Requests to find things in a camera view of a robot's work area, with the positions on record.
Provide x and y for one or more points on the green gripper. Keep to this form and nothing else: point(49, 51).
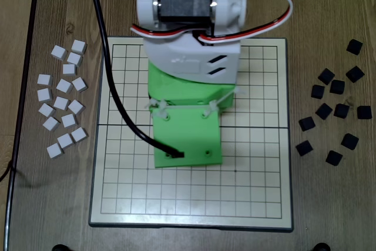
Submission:
point(179, 90)

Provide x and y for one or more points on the white cube stone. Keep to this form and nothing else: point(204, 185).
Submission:
point(64, 85)
point(60, 103)
point(51, 123)
point(69, 69)
point(46, 110)
point(44, 80)
point(68, 120)
point(78, 46)
point(65, 140)
point(59, 52)
point(74, 58)
point(55, 150)
point(79, 84)
point(44, 94)
point(79, 134)
point(76, 106)

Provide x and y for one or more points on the white folding go board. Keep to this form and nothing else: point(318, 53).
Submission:
point(258, 174)

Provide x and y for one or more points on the black square stone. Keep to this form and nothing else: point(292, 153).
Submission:
point(341, 110)
point(318, 91)
point(324, 111)
point(326, 76)
point(355, 73)
point(349, 141)
point(337, 86)
point(306, 123)
point(354, 46)
point(304, 148)
point(334, 157)
point(364, 112)

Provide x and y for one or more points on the white zip tie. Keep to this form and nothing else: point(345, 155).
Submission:
point(161, 109)
point(212, 105)

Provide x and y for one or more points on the black stand foot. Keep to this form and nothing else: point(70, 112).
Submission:
point(321, 247)
point(60, 247)

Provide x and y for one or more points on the dark metal table edge rail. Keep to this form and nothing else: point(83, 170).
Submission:
point(8, 204)

